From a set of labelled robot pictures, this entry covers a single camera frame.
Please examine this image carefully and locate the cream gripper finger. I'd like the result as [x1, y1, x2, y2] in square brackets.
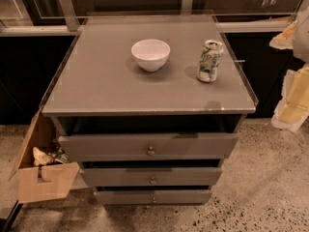
[269, 20, 297, 50]
[271, 63, 309, 131]

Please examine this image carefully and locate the grey top drawer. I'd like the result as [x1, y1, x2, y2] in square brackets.
[59, 132, 239, 161]

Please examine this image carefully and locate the grey drawer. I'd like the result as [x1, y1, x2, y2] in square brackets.
[59, 132, 239, 161]
[94, 189, 211, 205]
[80, 167, 222, 187]

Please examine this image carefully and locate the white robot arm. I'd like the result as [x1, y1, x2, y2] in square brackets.
[269, 8, 309, 131]

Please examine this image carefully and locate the grey drawer cabinet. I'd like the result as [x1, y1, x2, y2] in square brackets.
[42, 14, 257, 192]

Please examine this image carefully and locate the grey bottom drawer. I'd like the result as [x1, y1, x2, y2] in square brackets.
[94, 189, 211, 205]

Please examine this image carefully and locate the grey middle drawer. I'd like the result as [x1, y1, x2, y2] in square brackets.
[80, 167, 222, 187]

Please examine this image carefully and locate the green white soda can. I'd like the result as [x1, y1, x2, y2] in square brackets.
[197, 40, 224, 83]

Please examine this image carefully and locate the white ceramic bowl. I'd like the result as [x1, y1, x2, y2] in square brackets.
[131, 39, 171, 72]

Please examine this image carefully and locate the green crumpled wrapper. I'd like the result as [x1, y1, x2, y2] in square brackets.
[53, 148, 70, 164]

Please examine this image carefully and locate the crumpled paper trash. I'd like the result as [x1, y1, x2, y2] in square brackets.
[33, 147, 53, 166]

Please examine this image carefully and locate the brown cardboard box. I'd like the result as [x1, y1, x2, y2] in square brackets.
[9, 110, 79, 204]

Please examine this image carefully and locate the middle metal railing post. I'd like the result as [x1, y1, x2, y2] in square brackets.
[181, 0, 193, 15]

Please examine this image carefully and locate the metal railing post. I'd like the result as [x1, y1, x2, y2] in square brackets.
[181, 0, 193, 15]
[59, 0, 79, 32]

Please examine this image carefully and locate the left metal railing post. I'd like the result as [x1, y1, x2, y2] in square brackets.
[59, 0, 79, 32]

